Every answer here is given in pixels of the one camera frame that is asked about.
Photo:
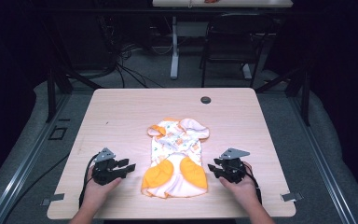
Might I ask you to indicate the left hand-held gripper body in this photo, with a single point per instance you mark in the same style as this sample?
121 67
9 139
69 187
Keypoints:
104 172

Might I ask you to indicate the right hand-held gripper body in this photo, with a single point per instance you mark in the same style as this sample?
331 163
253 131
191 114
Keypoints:
233 169

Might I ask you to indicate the person's left hand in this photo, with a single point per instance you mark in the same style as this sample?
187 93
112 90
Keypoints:
96 193

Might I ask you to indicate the person's right hand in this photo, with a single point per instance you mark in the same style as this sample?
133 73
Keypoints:
244 191

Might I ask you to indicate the white and orange baby garment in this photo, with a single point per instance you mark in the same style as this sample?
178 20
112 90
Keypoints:
175 155

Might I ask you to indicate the grey round table grommet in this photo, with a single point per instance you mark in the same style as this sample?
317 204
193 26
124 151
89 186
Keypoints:
205 100

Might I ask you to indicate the white desk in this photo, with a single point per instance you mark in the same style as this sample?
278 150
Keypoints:
174 46

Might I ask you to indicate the black chair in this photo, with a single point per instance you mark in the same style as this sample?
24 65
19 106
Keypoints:
234 34

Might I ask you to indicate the grey metal table bracket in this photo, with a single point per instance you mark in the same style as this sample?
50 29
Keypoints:
54 198
291 196

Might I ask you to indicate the aluminium floor rail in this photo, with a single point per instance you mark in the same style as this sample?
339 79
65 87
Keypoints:
321 161
24 165

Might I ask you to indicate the black metal frame stand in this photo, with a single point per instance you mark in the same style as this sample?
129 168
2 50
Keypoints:
304 93
51 90

